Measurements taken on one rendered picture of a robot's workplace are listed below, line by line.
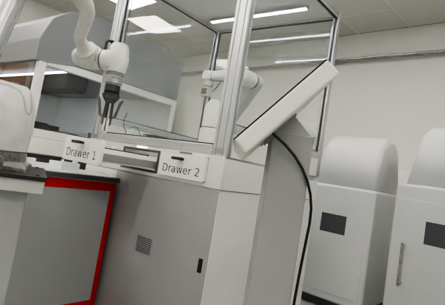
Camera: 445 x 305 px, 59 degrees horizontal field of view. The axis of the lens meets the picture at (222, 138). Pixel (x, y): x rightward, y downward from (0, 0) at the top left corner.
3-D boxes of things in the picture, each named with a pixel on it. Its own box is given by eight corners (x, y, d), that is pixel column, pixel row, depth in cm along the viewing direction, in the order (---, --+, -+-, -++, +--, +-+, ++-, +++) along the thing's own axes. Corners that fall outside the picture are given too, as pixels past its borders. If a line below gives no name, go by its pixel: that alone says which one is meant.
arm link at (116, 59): (130, 77, 200) (106, 74, 202) (135, 47, 201) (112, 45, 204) (120, 71, 189) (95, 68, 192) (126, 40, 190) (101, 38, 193)
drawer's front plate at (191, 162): (202, 182, 173) (206, 157, 174) (157, 173, 191) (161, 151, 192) (204, 182, 174) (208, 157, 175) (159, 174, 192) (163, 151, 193)
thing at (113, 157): (99, 162, 170) (102, 148, 171) (67, 155, 186) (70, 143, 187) (166, 171, 201) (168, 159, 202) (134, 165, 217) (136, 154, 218)
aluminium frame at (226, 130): (225, 156, 169) (262, -73, 178) (89, 138, 233) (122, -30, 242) (318, 176, 243) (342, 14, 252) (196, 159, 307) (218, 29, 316)
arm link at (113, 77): (126, 74, 193) (123, 86, 192) (123, 77, 201) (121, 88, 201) (106, 69, 190) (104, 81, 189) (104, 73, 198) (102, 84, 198)
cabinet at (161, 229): (189, 386, 161) (221, 190, 167) (57, 302, 225) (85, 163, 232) (298, 335, 235) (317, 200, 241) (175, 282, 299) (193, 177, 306)
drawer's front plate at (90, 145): (97, 165, 168) (102, 139, 169) (61, 158, 186) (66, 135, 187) (101, 166, 169) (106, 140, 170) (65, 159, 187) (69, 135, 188)
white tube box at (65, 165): (60, 169, 194) (61, 161, 194) (48, 167, 198) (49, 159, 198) (78, 171, 205) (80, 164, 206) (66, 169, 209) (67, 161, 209)
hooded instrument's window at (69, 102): (21, 133, 237) (36, 60, 240) (-72, 120, 348) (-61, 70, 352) (160, 158, 325) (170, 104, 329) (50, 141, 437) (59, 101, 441)
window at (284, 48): (233, 124, 175) (263, -58, 182) (232, 124, 176) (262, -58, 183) (316, 151, 242) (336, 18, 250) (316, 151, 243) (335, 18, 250)
